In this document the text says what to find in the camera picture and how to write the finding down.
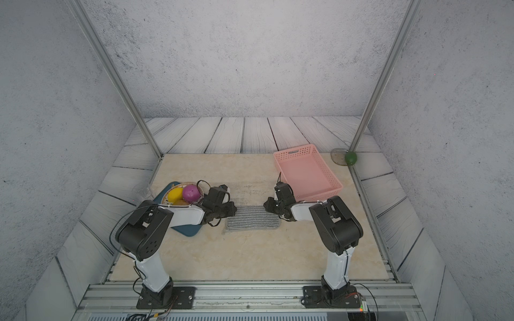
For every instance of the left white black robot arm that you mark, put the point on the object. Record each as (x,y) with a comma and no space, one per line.
(142,234)

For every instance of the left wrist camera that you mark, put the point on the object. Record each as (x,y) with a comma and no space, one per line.
(218,195)

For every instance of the left aluminium frame post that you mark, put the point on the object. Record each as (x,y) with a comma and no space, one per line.
(91,35)

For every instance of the aluminium frame post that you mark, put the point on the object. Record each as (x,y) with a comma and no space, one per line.
(393,55)
(91,35)

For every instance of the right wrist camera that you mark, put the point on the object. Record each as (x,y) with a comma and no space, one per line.
(284,193)

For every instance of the pink plastic basket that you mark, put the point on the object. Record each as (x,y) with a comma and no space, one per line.
(307,173)

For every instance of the grey striped square dishcloth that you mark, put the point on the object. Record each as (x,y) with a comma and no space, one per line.
(252,218)

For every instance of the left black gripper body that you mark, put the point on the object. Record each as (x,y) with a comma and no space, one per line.
(224,210)

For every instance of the purple ball fruit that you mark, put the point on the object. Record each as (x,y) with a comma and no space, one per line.
(191,194)

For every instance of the right aluminium frame post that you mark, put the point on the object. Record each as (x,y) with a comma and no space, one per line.
(393,55)

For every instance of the yellow lemon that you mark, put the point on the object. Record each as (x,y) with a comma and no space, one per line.
(174,195)

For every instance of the patterned round plate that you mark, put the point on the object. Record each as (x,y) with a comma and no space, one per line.
(182,202)

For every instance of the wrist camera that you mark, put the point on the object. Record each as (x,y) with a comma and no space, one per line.
(284,193)
(218,195)

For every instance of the green ball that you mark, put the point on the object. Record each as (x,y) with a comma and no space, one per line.
(351,158)

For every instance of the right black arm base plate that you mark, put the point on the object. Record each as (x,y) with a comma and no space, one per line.
(324,297)

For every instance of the teal rubber mat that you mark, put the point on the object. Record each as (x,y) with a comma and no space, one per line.
(187,230)

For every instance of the grey round coaster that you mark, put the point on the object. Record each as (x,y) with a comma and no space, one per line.
(338,156)

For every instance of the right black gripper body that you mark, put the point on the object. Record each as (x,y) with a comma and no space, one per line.
(274,206)

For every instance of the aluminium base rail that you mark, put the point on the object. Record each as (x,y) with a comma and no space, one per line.
(379,297)

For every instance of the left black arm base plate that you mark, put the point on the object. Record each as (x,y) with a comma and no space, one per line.
(175,298)

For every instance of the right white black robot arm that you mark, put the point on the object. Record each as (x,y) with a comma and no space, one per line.
(340,233)

